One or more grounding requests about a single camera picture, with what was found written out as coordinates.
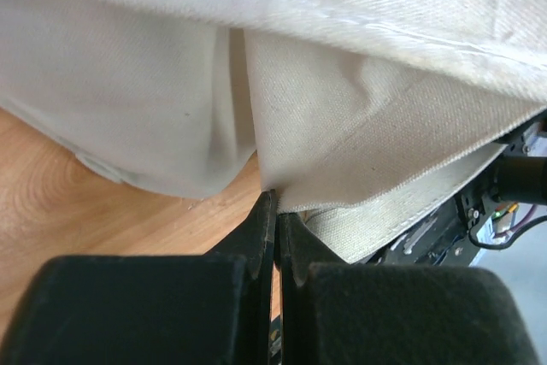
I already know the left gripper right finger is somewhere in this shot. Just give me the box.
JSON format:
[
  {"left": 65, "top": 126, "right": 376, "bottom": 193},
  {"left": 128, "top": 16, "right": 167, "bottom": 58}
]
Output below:
[{"left": 276, "top": 214, "right": 538, "bottom": 364}]

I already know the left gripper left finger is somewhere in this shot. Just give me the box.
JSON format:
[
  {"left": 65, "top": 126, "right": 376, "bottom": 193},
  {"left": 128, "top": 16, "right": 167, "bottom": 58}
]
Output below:
[{"left": 1, "top": 191, "right": 277, "bottom": 364}]

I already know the beige canvas tote bag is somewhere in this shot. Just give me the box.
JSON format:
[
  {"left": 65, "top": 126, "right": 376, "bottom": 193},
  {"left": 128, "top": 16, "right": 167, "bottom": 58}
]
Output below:
[{"left": 1, "top": 0, "right": 546, "bottom": 262}]

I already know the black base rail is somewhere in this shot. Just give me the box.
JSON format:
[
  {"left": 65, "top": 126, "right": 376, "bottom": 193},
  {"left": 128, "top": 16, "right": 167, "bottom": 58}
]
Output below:
[{"left": 363, "top": 113, "right": 546, "bottom": 266}]

